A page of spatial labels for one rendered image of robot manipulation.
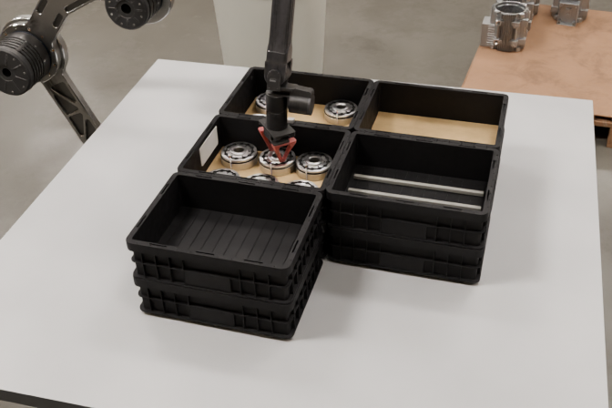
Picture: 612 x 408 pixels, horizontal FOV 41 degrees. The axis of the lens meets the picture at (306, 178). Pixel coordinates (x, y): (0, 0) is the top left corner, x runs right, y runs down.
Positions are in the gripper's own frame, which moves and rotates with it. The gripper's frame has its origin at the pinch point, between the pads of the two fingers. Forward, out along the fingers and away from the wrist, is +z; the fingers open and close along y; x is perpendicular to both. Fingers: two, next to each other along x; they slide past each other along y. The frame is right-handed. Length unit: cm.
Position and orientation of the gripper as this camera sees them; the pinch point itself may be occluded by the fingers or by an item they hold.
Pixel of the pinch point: (277, 153)
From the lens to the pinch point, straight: 229.9
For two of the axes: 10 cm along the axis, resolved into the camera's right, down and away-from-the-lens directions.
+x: -8.9, 2.6, -3.8
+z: -0.1, 8.2, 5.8
